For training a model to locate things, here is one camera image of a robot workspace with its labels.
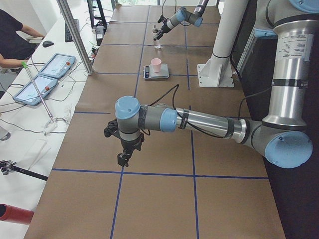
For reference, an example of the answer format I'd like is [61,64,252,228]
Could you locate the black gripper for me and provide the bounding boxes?
[153,24,171,41]
[117,134,145,167]

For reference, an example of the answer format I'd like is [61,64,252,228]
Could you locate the clear glass sauce bottle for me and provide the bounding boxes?
[152,25,161,49]

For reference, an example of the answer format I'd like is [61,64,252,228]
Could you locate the pink plastic cup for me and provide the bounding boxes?
[151,58,161,73]

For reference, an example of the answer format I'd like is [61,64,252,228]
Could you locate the white digital kitchen scale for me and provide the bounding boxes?
[142,63,170,80]

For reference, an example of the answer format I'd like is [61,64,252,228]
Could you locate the black keyboard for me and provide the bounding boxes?
[64,18,80,42]

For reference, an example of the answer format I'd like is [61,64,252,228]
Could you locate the far blue teach pendant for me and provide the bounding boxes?
[39,53,76,79]

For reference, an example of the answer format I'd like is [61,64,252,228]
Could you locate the blue teach pendant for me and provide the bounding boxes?
[39,53,76,79]
[13,75,58,106]

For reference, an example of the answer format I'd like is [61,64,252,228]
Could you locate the black computer mouse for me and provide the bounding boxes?
[42,40,54,48]

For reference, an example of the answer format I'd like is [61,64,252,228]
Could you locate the near blue teach pendant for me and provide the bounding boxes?
[13,75,58,106]

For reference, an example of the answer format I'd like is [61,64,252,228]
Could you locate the black tripod pole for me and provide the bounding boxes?
[0,160,48,181]

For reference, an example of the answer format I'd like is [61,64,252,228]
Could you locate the red cylinder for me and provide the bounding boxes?
[0,204,34,225]

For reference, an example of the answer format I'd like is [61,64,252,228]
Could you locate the metal rod green tip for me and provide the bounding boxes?
[21,61,54,122]

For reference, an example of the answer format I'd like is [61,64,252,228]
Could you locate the seated person in black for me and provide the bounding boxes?
[0,10,45,69]

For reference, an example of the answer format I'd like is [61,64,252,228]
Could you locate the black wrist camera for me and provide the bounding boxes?
[158,15,167,24]
[103,119,118,138]

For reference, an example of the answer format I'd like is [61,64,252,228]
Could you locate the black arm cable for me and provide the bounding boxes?
[144,84,275,139]
[161,0,179,23]

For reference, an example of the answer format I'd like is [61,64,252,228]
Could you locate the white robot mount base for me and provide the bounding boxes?
[197,0,248,88]

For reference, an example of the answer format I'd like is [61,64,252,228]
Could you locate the aluminium frame post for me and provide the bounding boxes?
[57,0,94,76]

